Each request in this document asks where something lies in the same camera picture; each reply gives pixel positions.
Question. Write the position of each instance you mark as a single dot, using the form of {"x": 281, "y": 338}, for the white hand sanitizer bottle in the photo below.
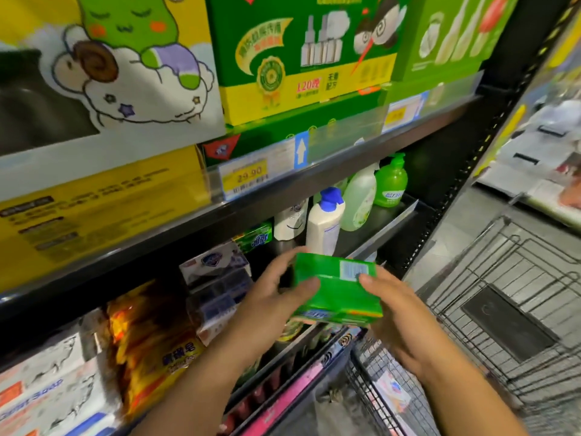
{"x": 290, "y": 220}
{"x": 324, "y": 227}

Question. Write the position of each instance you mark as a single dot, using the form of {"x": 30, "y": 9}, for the pink flat pack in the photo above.
{"x": 286, "y": 399}

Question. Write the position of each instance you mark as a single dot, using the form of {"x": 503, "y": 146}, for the flat yellow box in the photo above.
{"x": 118, "y": 209}

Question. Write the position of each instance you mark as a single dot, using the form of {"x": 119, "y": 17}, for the green box bottle print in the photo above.
{"x": 454, "y": 36}

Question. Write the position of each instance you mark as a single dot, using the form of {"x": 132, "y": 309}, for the pile of white packaged goods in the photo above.
{"x": 536, "y": 154}

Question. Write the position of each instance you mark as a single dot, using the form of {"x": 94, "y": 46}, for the white blue price tag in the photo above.
{"x": 259, "y": 169}
{"x": 404, "y": 113}

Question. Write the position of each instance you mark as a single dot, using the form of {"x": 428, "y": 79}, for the person's left forearm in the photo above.
{"x": 204, "y": 395}

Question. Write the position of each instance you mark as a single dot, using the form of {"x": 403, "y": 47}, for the stack of green soap boxes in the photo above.
{"x": 254, "y": 238}

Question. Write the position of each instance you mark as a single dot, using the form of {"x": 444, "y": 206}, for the stack of white purple soap boxes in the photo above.
{"x": 213, "y": 268}

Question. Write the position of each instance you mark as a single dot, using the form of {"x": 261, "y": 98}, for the stack of white orange soap boxes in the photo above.
{"x": 54, "y": 386}

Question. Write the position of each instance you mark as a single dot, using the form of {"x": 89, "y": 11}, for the green blue print soap box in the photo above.
{"x": 336, "y": 286}

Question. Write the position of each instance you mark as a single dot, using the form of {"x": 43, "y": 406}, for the green yellow cartoon box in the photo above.
{"x": 272, "y": 95}

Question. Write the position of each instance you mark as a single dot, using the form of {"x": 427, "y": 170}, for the row of red tubes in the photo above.
{"x": 259, "y": 395}

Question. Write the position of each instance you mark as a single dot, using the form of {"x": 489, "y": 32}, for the bright green hand sanitizer bottle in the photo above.
{"x": 390, "y": 186}

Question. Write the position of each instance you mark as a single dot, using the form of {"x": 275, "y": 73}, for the person's left hand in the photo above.
{"x": 263, "y": 313}

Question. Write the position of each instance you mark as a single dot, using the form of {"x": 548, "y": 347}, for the large yellow box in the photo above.
{"x": 136, "y": 22}

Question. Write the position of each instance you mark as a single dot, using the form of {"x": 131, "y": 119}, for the stack of yellow soap boxes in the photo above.
{"x": 159, "y": 358}

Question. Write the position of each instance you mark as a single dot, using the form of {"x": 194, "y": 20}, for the person's right hand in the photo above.
{"x": 413, "y": 331}

